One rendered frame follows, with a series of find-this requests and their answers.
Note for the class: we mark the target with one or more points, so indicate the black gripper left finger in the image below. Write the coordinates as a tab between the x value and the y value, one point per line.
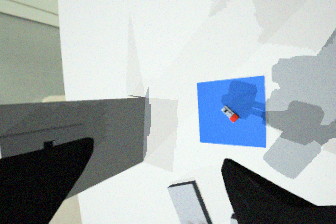
34	185

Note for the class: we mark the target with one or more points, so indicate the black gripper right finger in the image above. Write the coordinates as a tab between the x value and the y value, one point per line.
256	200

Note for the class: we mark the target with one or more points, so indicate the grey flat panel with socket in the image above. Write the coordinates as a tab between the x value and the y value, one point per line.
115	125

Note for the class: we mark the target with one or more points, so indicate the blue square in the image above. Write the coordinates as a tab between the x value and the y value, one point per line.
246	98

